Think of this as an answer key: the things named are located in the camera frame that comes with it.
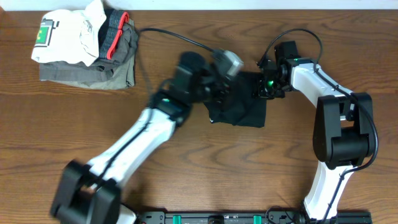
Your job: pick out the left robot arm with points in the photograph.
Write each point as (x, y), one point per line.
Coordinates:
(91, 193)

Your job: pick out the olive grey folded garment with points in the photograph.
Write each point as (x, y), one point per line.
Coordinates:
(114, 74)

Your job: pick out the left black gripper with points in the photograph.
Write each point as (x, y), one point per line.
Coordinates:
(224, 94)

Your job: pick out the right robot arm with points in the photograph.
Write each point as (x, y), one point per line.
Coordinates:
(344, 135)

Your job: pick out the white printed t-shirt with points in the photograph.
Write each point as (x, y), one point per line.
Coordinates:
(70, 36)

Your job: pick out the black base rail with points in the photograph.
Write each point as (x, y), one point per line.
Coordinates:
(217, 217)

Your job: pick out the black t-shirt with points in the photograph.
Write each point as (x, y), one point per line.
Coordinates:
(243, 109)

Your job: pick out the black garment red trim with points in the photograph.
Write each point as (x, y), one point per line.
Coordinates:
(110, 32)

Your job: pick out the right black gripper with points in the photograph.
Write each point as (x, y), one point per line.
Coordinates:
(259, 91)

